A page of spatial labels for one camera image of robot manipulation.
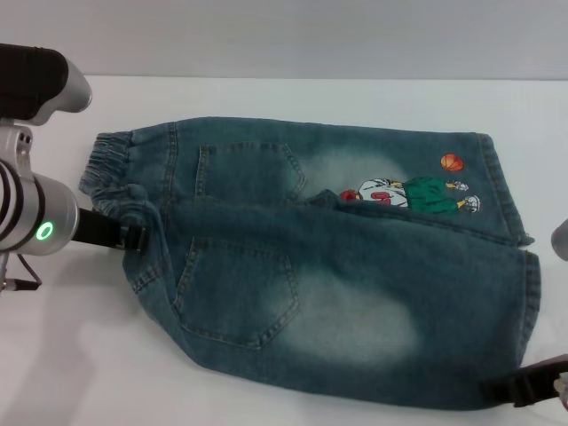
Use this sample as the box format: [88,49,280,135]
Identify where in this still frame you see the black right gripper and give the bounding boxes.
[480,352,568,408]

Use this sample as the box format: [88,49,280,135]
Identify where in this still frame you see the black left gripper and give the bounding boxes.
[69,208,150,256]

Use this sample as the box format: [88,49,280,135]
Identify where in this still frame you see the blue denim shorts with cartoon print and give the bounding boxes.
[78,115,542,401]

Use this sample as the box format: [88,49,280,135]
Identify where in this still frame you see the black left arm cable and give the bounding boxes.
[6,253,43,293]

